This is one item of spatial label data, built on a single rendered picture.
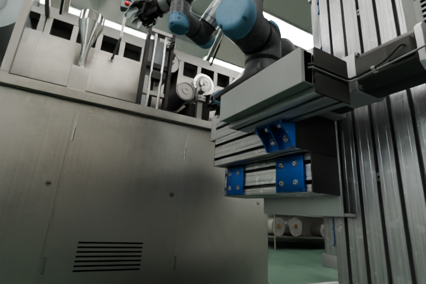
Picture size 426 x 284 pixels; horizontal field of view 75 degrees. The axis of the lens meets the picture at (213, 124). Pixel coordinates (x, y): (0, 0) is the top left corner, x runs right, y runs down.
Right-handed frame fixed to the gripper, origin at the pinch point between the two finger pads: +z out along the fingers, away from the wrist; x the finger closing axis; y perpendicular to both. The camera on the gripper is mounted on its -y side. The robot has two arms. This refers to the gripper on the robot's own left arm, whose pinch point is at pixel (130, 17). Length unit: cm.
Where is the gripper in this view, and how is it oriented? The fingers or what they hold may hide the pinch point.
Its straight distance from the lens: 133.8
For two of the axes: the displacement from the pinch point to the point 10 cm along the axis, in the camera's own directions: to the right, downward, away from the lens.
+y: -1.4, 9.0, -4.1
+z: -8.2, 1.3, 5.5
